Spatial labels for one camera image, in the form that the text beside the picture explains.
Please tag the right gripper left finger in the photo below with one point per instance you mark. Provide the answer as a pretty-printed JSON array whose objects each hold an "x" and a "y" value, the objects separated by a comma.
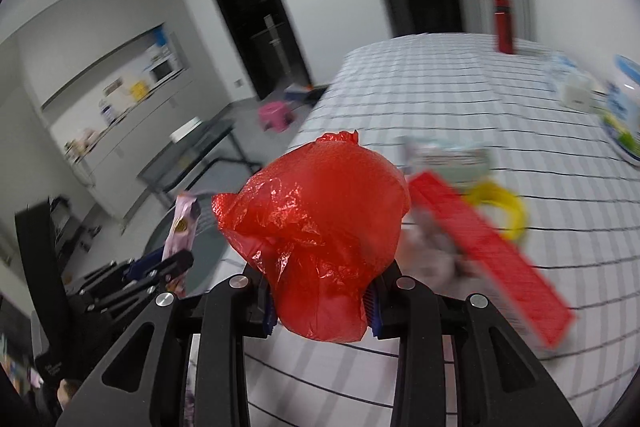
[{"x": 141, "y": 381}]

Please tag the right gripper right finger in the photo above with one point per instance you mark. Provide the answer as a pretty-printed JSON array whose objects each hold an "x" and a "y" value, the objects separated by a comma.
[{"x": 463, "y": 349}]

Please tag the red and white medicine box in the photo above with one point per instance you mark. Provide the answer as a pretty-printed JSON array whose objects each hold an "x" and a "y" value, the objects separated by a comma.
[{"x": 531, "y": 304}]

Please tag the pink snack wrapper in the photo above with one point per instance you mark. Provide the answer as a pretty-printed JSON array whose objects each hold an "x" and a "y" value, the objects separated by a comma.
[{"x": 183, "y": 225}]

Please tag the red plastic bag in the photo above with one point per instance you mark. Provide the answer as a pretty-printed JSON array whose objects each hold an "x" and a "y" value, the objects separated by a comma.
[{"x": 320, "y": 222}]

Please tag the white crinkled snack wrapper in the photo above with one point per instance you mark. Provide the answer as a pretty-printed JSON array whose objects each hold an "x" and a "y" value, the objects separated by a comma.
[{"x": 455, "y": 163}]

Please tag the black white checkered tablecloth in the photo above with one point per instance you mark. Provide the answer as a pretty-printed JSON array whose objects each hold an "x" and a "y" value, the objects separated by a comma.
[{"x": 582, "y": 203}]

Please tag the black glass side table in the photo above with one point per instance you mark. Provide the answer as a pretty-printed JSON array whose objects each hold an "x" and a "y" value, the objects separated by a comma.
[{"x": 176, "y": 160}]

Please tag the white box on side table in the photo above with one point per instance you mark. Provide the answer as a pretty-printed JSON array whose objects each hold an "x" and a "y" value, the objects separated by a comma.
[{"x": 185, "y": 130}]

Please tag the yellow box on counter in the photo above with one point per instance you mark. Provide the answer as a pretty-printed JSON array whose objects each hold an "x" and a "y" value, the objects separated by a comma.
[{"x": 139, "y": 91}]

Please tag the pink plastic stool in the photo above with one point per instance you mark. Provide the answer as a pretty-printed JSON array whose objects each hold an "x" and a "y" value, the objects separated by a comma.
[{"x": 277, "y": 116}]

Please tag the white microwave oven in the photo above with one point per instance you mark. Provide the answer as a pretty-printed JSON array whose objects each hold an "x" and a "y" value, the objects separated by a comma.
[{"x": 163, "y": 69}]

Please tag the blue white tissue pack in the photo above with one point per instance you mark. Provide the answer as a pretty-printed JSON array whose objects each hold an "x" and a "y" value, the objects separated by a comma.
[{"x": 573, "y": 87}]

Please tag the red thermos bottle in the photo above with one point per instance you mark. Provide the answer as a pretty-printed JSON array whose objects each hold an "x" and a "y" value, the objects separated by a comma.
[{"x": 504, "y": 26}]

